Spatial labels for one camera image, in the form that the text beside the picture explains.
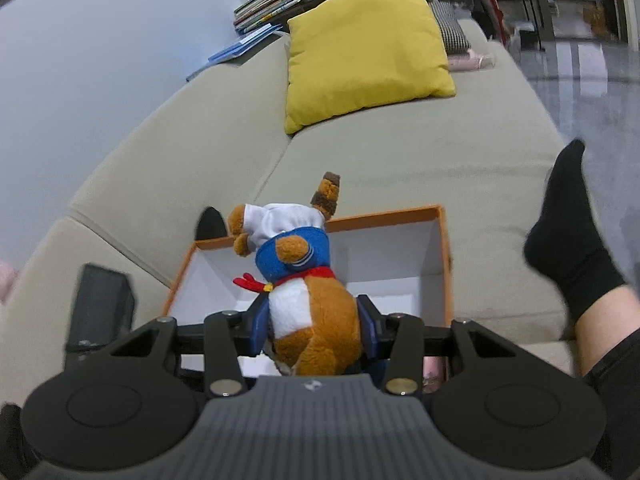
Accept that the plush bear blue outfit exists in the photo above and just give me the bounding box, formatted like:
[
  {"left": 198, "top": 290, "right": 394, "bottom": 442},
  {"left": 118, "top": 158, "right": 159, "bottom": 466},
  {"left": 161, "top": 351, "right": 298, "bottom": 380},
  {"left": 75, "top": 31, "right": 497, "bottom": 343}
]
[{"left": 228, "top": 172, "right": 362, "bottom": 376}]

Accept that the orange cardboard storage box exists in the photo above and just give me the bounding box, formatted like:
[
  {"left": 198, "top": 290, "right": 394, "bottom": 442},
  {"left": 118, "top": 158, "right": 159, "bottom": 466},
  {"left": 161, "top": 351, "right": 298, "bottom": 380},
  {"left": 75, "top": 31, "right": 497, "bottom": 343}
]
[{"left": 166, "top": 207, "right": 450, "bottom": 375}]

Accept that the person left leg black sock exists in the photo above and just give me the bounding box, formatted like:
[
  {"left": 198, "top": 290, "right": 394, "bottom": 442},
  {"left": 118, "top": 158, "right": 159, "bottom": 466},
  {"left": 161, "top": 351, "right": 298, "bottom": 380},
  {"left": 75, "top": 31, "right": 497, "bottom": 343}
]
[{"left": 194, "top": 207, "right": 228, "bottom": 242}]

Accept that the person leg black sock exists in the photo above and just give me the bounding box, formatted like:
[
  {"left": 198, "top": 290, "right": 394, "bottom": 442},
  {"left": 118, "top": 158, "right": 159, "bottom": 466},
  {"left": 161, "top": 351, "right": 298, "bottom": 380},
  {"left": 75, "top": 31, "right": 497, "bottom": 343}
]
[
  {"left": 194, "top": 207, "right": 228, "bottom": 242},
  {"left": 522, "top": 138, "right": 640, "bottom": 480}
]

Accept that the beige fabric sofa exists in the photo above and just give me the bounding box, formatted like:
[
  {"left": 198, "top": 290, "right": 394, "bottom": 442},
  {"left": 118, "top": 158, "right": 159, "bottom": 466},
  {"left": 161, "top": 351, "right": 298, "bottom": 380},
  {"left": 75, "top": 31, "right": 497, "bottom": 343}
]
[{"left": 1, "top": 20, "right": 566, "bottom": 404}]

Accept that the person right leg black sock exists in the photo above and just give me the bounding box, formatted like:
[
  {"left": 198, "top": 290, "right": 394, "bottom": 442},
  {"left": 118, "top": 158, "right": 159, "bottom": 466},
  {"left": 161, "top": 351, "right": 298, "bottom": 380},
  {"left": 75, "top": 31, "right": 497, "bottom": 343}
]
[{"left": 522, "top": 138, "right": 640, "bottom": 480}]

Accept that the yellow cushion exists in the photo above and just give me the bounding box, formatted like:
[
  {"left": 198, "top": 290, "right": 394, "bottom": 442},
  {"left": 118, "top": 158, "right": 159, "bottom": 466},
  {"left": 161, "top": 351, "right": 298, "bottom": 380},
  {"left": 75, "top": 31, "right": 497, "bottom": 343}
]
[{"left": 284, "top": 0, "right": 456, "bottom": 134}]

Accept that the black white checkered cushion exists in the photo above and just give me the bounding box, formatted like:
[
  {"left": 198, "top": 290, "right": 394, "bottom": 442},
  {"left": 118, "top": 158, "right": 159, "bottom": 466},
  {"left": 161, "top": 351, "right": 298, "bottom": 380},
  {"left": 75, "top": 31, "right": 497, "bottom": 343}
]
[{"left": 430, "top": 1, "right": 471, "bottom": 56}]

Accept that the stack of books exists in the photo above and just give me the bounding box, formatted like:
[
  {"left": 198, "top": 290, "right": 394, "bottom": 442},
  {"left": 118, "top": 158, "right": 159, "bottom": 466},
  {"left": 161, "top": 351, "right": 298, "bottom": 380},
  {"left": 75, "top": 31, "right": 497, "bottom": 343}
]
[{"left": 184, "top": 0, "right": 392, "bottom": 84}]

